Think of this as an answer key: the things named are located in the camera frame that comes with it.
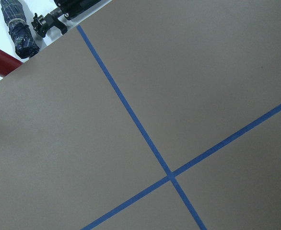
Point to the black folded tripod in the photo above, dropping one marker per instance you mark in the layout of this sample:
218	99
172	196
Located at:
68	8

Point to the blue plaid folded umbrella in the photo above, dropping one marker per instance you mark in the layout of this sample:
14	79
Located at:
19	31

